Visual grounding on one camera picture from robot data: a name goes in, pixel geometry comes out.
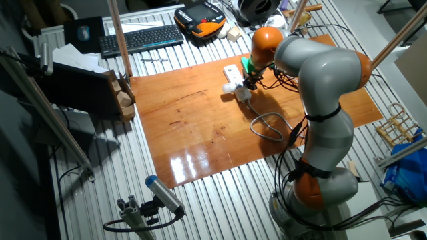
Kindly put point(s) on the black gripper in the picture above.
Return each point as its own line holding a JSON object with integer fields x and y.
{"x": 250, "y": 76}

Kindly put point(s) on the white plug adapter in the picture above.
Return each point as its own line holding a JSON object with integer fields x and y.
{"x": 228, "y": 87}

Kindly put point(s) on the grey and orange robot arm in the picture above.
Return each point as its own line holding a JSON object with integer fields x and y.
{"x": 327, "y": 76}

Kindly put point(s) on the white round socket reel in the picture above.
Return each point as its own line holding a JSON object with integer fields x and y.
{"x": 277, "y": 21}

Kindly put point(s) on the white power strip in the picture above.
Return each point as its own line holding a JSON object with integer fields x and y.
{"x": 231, "y": 71}

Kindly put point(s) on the beige wooden cube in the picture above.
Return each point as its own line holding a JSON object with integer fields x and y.
{"x": 234, "y": 34}

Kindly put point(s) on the white rounded object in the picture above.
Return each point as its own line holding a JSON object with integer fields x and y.
{"x": 223, "y": 30}

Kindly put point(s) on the brown wooden board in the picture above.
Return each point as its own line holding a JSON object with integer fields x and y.
{"x": 187, "y": 133}

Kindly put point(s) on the orange and black teach pendant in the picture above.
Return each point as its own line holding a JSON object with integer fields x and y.
{"x": 200, "y": 16}

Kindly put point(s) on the wooden dowel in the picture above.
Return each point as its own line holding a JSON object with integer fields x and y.
{"x": 310, "y": 8}

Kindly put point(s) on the small metal screwdriver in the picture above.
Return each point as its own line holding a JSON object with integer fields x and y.
{"x": 154, "y": 60}

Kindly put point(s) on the black keyboard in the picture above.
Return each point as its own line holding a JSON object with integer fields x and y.
{"x": 141, "y": 40}

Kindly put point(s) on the wooden block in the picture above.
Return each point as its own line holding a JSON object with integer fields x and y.
{"x": 124, "y": 99}
{"x": 128, "y": 113}
{"x": 116, "y": 86}

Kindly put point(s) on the white paper sheet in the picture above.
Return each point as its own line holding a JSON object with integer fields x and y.
{"x": 133, "y": 26}

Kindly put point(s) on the small wooden piece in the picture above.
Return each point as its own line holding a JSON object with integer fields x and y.
{"x": 353, "y": 168}

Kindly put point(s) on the wooden peg rack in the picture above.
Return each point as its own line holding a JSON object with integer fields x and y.
{"x": 398, "y": 126}

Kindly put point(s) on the black mouse pad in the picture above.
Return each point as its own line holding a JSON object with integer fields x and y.
{"x": 96, "y": 30}

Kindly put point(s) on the dark open box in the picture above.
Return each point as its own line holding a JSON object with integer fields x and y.
{"x": 76, "y": 90}

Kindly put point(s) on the grey computer mouse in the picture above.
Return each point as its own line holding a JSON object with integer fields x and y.
{"x": 83, "y": 33}

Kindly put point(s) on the white paper stack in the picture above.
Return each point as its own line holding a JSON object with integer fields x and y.
{"x": 76, "y": 60}

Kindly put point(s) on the white base platform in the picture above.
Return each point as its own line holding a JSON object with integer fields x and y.
{"x": 367, "y": 213}

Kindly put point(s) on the short aluminium profile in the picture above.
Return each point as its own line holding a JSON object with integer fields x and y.
{"x": 133, "y": 216}

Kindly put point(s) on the blue plastic bag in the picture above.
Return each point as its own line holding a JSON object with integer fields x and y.
{"x": 407, "y": 173}

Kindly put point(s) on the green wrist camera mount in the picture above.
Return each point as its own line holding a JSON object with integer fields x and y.
{"x": 246, "y": 65}

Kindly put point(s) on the slanted frame post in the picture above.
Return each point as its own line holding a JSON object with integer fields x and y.
{"x": 120, "y": 40}
{"x": 400, "y": 36}
{"x": 298, "y": 15}

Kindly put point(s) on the silver camera with blue end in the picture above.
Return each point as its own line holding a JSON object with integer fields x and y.
{"x": 163, "y": 195}

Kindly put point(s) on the black camera clamp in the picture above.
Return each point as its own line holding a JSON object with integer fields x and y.
{"x": 149, "y": 210}

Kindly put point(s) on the long aluminium frame bar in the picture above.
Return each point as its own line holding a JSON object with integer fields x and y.
{"x": 50, "y": 116}

